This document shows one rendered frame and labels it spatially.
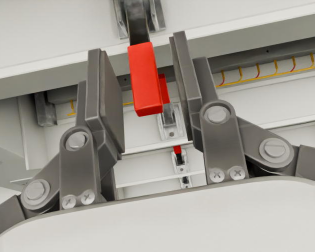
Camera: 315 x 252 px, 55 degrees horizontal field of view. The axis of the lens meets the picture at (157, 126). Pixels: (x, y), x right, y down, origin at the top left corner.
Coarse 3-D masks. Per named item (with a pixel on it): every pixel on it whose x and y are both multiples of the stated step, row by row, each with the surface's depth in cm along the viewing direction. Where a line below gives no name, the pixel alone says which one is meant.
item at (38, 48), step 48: (0, 0) 19; (48, 0) 19; (96, 0) 18; (192, 0) 18; (240, 0) 18; (288, 0) 17; (0, 48) 19; (48, 48) 18; (192, 48) 19; (240, 48) 21; (0, 96) 22
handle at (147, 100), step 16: (128, 0) 16; (128, 16) 15; (144, 16) 15; (128, 32) 15; (144, 32) 15; (128, 48) 14; (144, 48) 14; (144, 64) 14; (144, 80) 13; (144, 96) 13; (160, 96) 13; (144, 112) 13; (160, 112) 13
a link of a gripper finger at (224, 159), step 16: (208, 112) 10; (224, 112) 10; (208, 128) 10; (224, 128) 10; (208, 144) 10; (224, 144) 10; (240, 144) 9; (208, 160) 9; (224, 160) 9; (240, 160) 9; (208, 176) 9; (224, 176) 9; (240, 176) 9
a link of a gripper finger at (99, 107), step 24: (96, 48) 13; (96, 72) 12; (96, 96) 11; (120, 96) 15; (96, 120) 11; (120, 120) 14; (120, 144) 13; (48, 168) 11; (24, 192) 10; (48, 192) 10
